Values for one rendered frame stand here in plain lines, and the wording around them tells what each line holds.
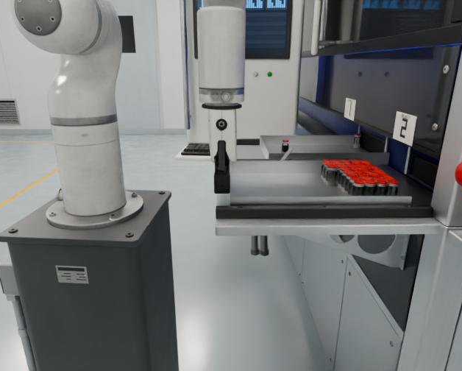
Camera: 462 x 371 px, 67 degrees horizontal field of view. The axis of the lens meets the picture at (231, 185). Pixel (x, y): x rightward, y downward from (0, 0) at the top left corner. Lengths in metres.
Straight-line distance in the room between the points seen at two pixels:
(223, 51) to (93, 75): 0.25
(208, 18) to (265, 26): 0.93
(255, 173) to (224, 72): 0.36
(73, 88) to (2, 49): 6.41
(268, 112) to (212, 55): 0.96
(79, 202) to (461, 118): 0.68
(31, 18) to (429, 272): 0.79
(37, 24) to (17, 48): 6.33
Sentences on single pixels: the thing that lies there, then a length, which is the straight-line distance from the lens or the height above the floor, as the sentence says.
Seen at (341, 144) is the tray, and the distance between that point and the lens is 1.30.
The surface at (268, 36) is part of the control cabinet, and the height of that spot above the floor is 1.26.
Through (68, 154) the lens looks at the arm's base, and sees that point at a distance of 0.70.
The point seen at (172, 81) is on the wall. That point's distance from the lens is 6.17.
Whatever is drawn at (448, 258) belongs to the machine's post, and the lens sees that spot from 0.75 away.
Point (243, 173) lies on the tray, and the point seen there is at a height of 0.88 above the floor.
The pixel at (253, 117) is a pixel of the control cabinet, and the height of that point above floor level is 0.93.
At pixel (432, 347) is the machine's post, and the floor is 0.62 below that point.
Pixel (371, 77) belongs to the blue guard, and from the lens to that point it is 1.02.
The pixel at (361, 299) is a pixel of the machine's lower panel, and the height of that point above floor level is 0.52.
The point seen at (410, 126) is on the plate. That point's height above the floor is 1.03.
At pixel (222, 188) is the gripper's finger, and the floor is 0.92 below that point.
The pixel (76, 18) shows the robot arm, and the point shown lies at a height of 1.21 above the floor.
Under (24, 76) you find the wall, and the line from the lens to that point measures 6.94.
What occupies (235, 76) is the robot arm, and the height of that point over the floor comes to 1.13.
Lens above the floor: 1.15
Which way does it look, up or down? 19 degrees down
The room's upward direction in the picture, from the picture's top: straight up
